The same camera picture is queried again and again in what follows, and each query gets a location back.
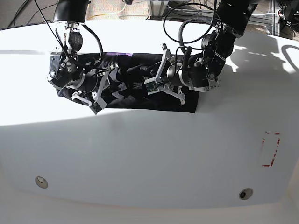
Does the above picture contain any black t-shirt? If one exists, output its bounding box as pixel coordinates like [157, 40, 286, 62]
[56, 51, 200, 114]

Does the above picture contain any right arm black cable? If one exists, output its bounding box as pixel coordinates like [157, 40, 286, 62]
[34, 0, 110, 73]

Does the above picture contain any yellow floor cable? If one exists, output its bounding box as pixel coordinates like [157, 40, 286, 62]
[85, 4, 127, 21]

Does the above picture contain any red tape rectangle marking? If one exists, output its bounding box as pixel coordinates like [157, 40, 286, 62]
[260, 132, 281, 167]

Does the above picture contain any round table grommet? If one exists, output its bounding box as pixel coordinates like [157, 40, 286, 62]
[239, 188, 254, 200]
[35, 176, 48, 189]

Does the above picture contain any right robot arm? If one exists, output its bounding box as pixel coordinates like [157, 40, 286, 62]
[47, 0, 118, 114]

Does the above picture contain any black floor cable left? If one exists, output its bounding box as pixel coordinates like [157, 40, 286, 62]
[7, 0, 57, 28]

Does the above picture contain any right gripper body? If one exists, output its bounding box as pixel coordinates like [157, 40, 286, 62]
[79, 71, 103, 92]

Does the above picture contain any left round table grommet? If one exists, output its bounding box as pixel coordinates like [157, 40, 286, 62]
[35, 176, 48, 189]

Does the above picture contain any aluminium frame stand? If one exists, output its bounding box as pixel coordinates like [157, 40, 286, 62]
[147, 0, 280, 36]

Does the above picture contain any right round table grommet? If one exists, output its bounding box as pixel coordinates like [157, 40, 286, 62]
[239, 188, 254, 200]

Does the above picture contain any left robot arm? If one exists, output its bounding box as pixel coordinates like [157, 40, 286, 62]
[144, 0, 258, 105]

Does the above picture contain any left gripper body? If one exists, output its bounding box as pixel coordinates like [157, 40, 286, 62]
[163, 64, 185, 86]

